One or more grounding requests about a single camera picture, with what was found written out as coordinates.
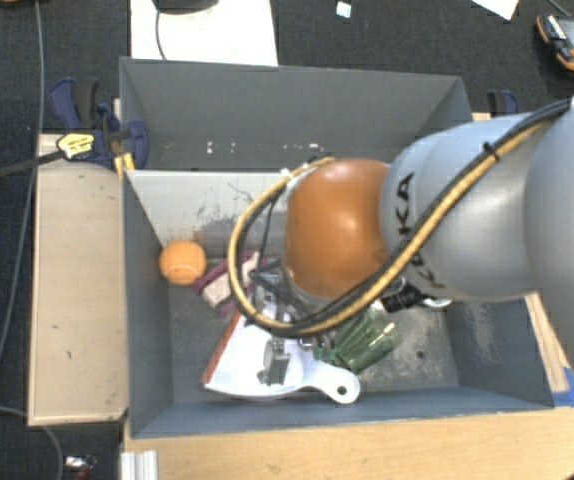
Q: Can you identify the purple and white box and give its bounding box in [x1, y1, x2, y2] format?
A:
[194, 250, 268, 320]

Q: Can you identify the pale wood flat board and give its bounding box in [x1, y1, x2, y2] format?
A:
[27, 132, 131, 427]

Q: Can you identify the white plastic handled dish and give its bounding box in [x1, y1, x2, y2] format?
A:
[202, 311, 362, 406]

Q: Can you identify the red-brown flat block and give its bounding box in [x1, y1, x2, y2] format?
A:
[200, 312, 246, 384]

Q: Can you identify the black cylinder on white bracket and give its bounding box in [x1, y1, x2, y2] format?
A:
[379, 280, 454, 315]

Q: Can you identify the grey metal bin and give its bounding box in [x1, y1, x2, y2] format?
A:
[118, 56, 556, 440]

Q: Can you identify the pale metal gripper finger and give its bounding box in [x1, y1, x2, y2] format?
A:
[257, 340, 278, 385]
[273, 351, 292, 387]

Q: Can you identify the orange ball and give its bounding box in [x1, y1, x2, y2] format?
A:
[158, 239, 209, 287]

